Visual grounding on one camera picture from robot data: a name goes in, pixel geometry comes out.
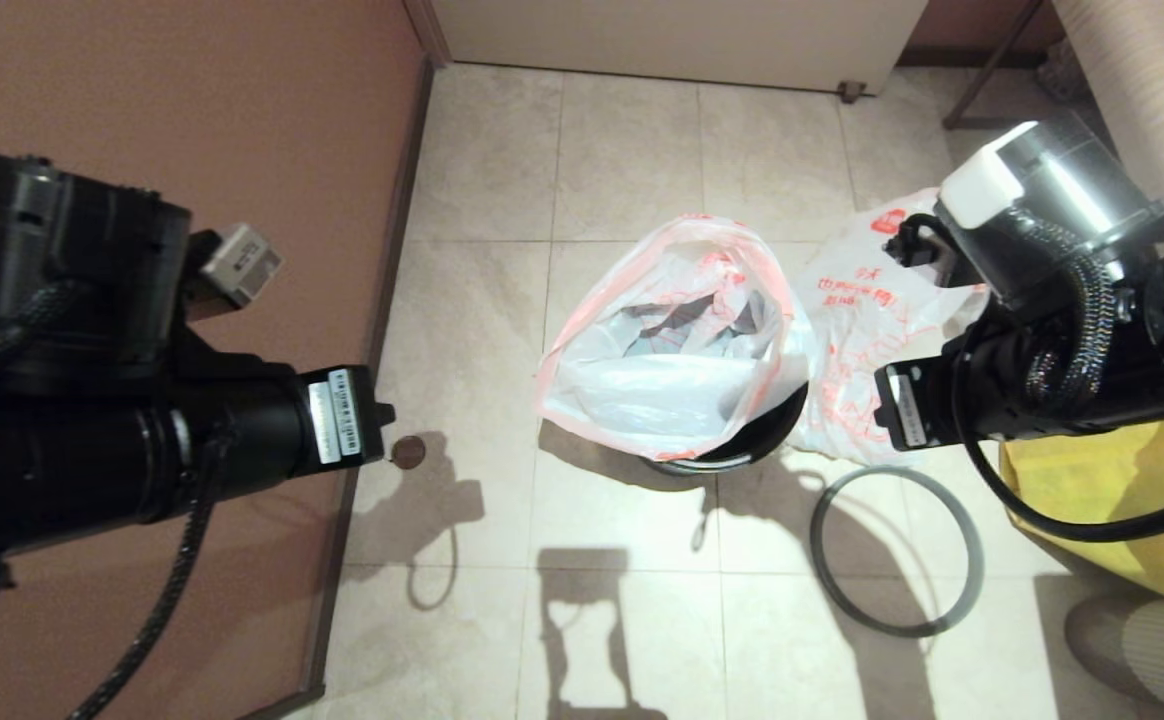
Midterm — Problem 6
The white red-printed plastic bag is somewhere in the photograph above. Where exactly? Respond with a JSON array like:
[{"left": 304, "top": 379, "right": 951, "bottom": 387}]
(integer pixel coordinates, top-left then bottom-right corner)
[
  {"left": 795, "top": 188, "right": 993, "bottom": 467},
  {"left": 535, "top": 215, "right": 811, "bottom": 463}
]

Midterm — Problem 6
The grey trash can ring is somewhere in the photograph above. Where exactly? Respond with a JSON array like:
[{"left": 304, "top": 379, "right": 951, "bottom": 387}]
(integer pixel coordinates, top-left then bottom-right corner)
[{"left": 810, "top": 465, "right": 985, "bottom": 639}]

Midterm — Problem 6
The grey round trash bin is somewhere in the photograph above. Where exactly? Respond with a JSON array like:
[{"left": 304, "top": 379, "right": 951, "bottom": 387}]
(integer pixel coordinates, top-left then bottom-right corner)
[{"left": 642, "top": 383, "right": 811, "bottom": 477}]

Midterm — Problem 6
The yellow fabric bag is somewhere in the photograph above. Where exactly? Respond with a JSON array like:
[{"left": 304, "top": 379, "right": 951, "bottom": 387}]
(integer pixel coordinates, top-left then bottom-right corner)
[{"left": 1000, "top": 410, "right": 1164, "bottom": 604}]

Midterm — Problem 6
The small woven basket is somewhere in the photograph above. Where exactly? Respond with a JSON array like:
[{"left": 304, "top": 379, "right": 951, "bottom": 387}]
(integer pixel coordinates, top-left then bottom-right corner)
[{"left": 1037, "top": 45, "right": 1083, "bottom": 104}]

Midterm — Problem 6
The beige striped upholstered seat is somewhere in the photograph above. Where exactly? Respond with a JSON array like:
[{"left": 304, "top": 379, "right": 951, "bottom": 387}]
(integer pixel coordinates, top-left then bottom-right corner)
[{"left": 1047, "top": 0, "right": 1164, "bottom": 206}]

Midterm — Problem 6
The grey ribbed round object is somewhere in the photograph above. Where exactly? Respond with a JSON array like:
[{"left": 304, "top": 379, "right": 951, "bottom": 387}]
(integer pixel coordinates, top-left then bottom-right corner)
[{"left": 1062, "top": 595, "right": 1164, "bottom": 720}]

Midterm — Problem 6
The white door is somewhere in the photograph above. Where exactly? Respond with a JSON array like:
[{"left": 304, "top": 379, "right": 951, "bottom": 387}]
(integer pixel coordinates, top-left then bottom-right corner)
[{"left": 430, "top": 0, "right": 931, "bottom": 99}]

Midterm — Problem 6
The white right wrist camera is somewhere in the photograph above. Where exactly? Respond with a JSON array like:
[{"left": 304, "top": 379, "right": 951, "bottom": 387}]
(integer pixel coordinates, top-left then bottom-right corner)
[{"left": 936, "top": 122, "right": 1030, "bottom": 228}]

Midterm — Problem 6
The dark metal furniture frame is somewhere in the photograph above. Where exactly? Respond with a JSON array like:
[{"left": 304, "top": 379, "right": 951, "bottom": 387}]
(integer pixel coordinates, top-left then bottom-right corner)
[{"left": 940, "top": 0, "right": 1093, "bottom": 131}]

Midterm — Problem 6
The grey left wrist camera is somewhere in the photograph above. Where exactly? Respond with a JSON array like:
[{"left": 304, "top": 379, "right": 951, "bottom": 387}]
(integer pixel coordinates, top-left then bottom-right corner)
[{"left": 185, "top": 222, "right": 286, "bottom": 323}]

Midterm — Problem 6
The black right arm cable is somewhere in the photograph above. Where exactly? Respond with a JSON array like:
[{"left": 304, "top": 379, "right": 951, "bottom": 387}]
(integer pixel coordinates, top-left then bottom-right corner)
[{"left": 882, "top": 213, "right": 1164, "bottom": 545}]

